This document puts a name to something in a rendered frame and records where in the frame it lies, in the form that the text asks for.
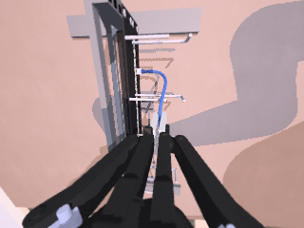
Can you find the grey metal cable rack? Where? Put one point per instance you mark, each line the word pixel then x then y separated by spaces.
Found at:
pixel 145 25

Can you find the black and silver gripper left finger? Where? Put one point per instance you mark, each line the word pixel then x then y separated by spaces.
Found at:
pixel 72 206

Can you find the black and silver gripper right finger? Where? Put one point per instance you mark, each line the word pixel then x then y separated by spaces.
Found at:
pixel 217 206

